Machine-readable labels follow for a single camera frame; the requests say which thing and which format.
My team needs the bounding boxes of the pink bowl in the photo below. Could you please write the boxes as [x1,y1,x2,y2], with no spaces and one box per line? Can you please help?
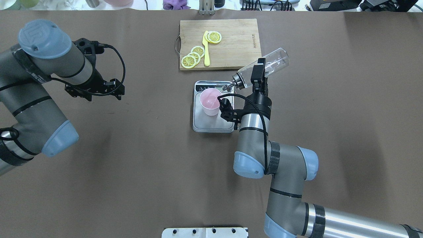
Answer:
[104,0,133,7]

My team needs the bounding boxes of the digital kitchen scale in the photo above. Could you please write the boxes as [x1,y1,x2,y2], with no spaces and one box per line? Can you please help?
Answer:
[192,80,234,134]

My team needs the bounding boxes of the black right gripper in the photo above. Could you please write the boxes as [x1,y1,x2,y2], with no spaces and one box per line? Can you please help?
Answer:
[219,58,272,126]

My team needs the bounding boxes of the glass sauce bottle metal spout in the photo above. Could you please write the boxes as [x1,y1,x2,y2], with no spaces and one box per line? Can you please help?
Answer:
[222,48,290,91]

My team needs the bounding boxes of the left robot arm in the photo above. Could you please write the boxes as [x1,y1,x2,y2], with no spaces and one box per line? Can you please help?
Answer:
[0,19,126,175]

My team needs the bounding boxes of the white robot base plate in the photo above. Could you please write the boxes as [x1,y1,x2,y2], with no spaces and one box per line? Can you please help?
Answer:
[161,227,249,238]

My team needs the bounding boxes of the wooden cutting board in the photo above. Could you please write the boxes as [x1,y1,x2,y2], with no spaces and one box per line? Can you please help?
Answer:
[179,19,262,70]

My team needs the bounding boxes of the pink plastic cup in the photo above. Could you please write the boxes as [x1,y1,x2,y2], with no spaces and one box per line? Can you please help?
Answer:
[200,88,221,116]

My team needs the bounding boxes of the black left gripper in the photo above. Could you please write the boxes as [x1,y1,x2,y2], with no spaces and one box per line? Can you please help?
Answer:
[65,38,125,101]

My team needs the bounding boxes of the lemon slice upper left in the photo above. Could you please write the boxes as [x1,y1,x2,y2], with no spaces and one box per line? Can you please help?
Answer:
[190,46,205,58]

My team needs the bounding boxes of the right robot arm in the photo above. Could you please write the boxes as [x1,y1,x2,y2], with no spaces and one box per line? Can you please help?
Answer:
[218,57,422,238]

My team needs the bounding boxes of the lemon slice middle left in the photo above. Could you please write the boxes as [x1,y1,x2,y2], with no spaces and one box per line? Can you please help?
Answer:
[187,52,201,65]

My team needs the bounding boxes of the yellow plastic knife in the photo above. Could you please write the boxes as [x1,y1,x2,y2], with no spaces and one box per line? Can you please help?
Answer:
[202,30,210,67]

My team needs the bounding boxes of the brown table mat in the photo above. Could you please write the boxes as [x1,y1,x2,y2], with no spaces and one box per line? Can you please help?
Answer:
[0,9,422,238]

